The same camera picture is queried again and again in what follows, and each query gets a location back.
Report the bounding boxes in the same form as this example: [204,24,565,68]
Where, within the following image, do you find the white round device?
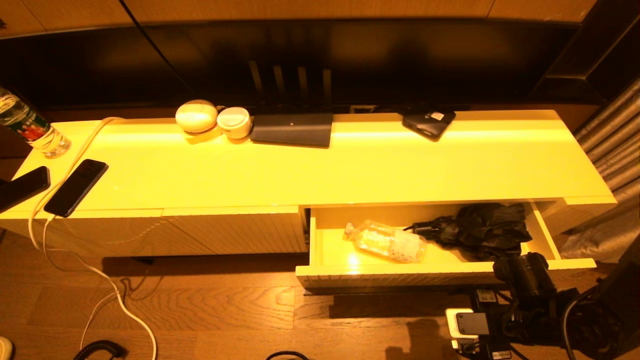
[216,106,253,140]

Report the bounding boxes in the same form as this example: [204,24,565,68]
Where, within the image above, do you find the small black stickered device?
[402,109,457,142]

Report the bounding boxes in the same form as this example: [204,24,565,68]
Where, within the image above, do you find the dark wooden wall shelf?
[530,0,640,106]

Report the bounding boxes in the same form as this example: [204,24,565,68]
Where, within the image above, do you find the white cabinet drawer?
[296,200,597,290]

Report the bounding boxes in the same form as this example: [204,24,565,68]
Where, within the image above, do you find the black television screen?
[0,20,596,112]

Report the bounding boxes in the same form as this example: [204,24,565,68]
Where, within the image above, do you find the thin black television cable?
[118,0,193,93]

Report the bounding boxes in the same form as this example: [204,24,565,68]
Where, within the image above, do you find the cream ribbed sideboard cabinet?
[0,109,618,266]

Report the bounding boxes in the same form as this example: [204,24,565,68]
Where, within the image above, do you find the black umbrella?
[404,202,533,262]

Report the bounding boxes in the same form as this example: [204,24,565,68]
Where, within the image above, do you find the thick white charging cable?
[27,116,158,360]

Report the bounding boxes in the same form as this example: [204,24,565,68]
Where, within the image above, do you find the black coiled cable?
[73,340,128,360]

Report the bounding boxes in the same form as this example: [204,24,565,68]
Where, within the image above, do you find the black smartphone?
[0,166,51,215]
[43,159,109,218]

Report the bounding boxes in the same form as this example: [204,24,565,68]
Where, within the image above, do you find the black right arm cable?
[561,285,608,360]

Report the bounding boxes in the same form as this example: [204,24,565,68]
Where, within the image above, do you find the white oval device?
[174,99,219,134]

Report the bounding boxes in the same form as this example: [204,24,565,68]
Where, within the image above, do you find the clear plastic water bottle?
[342,221,427,264]

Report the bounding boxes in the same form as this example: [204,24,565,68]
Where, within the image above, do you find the thin white charging cable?
[42,216,121,351]

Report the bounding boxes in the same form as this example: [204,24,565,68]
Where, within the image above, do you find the water bottle with colourful label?
[0,86,72,159]

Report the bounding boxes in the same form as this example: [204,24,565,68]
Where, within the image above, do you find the dark grey antenna router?
[248,60,334,149]

